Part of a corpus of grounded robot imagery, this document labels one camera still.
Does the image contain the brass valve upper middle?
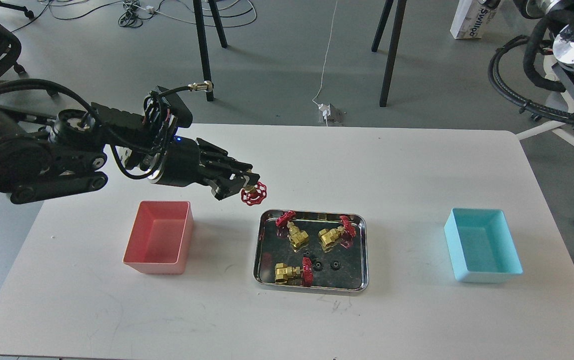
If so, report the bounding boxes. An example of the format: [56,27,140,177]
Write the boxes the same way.
[275,210,309,251]

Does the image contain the blue plastic box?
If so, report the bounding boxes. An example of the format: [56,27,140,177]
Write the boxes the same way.
[444,207,524,284]

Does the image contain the black stand legs right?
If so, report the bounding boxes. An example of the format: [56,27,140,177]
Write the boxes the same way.
[371,0,407,108]

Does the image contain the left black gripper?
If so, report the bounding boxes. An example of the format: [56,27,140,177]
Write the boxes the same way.
[149,136,260,201]

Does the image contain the pink plastic box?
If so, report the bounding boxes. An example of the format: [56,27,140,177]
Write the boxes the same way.
[123,200,194,275]

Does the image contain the brass valve red handle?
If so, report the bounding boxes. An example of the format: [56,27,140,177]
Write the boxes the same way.
[240,181,268,207]

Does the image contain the cardboard box with label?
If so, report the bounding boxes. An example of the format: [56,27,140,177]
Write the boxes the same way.
[450,0,501,40]

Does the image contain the brass valve upper right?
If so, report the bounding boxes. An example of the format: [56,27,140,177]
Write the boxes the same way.
[317,214,357,252]

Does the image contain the floor cable bundle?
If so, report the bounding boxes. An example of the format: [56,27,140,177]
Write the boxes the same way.
[39,0,258,29]

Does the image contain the white power adapter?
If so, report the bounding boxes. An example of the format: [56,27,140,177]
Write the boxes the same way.
[317,104,346,126]

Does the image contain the black stand legs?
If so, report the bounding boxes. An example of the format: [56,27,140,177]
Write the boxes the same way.
[193,0,229,103]
[371,0,407,108]

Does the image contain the brass valve bottom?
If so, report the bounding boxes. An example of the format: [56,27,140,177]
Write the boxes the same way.
[274,257,314,287]

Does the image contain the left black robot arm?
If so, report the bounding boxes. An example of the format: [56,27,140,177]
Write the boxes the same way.
[0,79,268,207]

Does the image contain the white cable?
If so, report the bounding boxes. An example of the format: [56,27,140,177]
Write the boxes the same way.
[313,0,340,107]

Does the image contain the metal tray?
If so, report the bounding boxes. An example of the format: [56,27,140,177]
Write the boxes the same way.
[253,209,369,293]

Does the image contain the black stand legs left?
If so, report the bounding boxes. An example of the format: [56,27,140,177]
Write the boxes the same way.
[193,0,229,103]

